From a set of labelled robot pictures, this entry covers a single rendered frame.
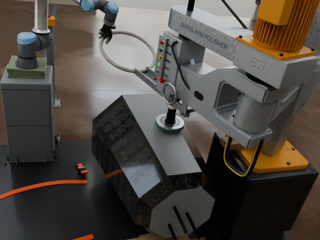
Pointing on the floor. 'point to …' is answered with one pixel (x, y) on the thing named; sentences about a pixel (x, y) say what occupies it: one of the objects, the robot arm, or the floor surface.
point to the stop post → (52, 58)
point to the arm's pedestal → (29, 117)
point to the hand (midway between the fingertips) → (104, 41)
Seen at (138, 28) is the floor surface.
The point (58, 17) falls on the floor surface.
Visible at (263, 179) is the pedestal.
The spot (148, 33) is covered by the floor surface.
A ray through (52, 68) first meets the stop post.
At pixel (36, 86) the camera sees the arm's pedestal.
